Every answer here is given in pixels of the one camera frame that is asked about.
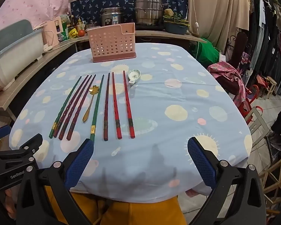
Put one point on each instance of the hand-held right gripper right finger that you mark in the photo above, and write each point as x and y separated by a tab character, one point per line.
202	161

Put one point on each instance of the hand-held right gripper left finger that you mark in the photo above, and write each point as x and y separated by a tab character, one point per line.
79	164

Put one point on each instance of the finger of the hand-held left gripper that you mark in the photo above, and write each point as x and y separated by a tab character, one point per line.
25	148
1	132

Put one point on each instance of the dark red twisted chopstick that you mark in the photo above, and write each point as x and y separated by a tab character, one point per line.
81	106
72	103
76	105

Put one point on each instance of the green chopstick gold band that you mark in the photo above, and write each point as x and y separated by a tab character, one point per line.
66	105
97	105

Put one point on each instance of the dark maroon smooth chopstick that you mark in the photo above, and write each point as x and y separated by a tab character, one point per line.
107	105

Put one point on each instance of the red black patterned chopstick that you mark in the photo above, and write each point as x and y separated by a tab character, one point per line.
128	103
115	105

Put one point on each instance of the gold flower spoon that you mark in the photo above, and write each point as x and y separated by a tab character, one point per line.
94	89

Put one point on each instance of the white ceramic floral spoon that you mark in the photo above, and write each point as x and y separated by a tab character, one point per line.
133	75

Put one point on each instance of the pink perforated utensil basket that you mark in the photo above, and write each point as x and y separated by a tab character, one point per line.
112	42

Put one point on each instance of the person's left hand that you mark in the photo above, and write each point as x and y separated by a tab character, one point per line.
10	201

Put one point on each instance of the white folding stool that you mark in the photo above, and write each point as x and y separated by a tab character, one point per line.
257	124

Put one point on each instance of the blue planet print tablecloth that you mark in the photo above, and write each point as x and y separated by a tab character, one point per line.
178	93

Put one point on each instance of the grey white dish basin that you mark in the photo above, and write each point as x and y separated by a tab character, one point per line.
11	58

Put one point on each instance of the person's yellow pants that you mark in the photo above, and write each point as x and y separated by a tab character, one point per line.
135	213

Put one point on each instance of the red stool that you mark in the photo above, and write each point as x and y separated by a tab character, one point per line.
247	100

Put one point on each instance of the large wooden stool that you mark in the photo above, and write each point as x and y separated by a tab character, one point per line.
278	185

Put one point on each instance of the pink floral cloth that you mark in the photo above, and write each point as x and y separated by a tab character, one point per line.
227	72

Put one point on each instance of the small wooden stool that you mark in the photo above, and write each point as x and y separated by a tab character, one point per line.
271	84

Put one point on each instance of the pink kitchen appliance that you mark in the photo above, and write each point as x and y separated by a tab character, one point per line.
51	34

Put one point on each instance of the green bag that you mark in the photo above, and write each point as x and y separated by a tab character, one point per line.
208	50

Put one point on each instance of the yellow packet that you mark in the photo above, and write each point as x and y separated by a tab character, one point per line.
73	33

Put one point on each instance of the dark ornate chair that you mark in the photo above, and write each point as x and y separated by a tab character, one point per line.
240	44

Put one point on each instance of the red tomato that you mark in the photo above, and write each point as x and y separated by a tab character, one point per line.
81	32

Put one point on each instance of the yellow oil bottle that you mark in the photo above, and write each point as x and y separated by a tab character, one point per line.
79	24

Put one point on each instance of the pink dotted sheet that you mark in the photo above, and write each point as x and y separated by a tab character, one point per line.
32	2

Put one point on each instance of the blue planter with plant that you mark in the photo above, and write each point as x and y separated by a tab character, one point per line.
175	27

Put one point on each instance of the rack of hanging clothes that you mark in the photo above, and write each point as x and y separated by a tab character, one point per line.
269	35

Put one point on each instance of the beige curtain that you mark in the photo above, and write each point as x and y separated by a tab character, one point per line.
215	11

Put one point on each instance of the steel rice cooker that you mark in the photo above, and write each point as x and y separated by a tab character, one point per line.
112	16

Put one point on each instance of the blue floral cloth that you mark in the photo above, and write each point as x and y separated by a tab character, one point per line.
95	2

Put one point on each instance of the stainless steel steamer pot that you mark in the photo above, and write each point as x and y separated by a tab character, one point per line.
147	9

